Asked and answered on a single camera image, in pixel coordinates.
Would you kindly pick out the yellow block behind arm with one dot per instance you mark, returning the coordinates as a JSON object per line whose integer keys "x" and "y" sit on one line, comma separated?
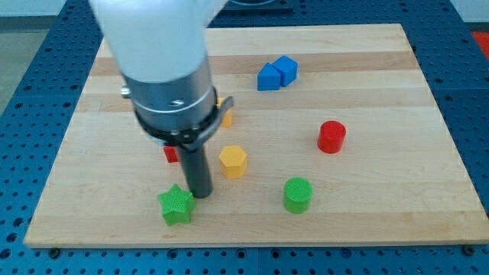
{"x": 227, "y": 120}

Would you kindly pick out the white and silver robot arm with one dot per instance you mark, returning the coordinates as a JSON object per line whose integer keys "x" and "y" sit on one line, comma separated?
{"x": 160, "y": 49}

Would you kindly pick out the yellow hexagon block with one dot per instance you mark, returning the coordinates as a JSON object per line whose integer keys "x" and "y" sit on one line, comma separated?
{"x": 233, "y": 162}

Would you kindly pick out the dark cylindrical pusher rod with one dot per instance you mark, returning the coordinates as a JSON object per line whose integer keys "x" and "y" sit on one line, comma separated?
{"x": 196, "y": 171}

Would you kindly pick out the blue pentagon block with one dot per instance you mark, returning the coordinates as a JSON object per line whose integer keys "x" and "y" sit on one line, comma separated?
{"x": 268, "y": 78}

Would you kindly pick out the red block behind rod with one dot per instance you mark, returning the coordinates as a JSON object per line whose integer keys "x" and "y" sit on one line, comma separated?
{"x": 170, "y": 154}

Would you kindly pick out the green cylinder block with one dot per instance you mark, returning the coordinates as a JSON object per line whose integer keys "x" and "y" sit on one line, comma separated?
{"x": 297, "y": 194}

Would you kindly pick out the blue cube block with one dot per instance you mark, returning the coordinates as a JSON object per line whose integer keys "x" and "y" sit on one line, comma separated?
{"x": 287, "y": 68}

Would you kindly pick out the red cylinder block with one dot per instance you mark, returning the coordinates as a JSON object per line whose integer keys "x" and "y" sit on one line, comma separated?
{"x": 331, "y": 137}

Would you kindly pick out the wooden board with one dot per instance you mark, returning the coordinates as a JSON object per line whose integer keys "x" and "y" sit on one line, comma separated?
{"x": 398, "y": 179}

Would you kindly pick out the green star block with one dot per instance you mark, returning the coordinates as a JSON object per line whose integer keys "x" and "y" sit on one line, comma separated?
{"x": 177, "y": 205}

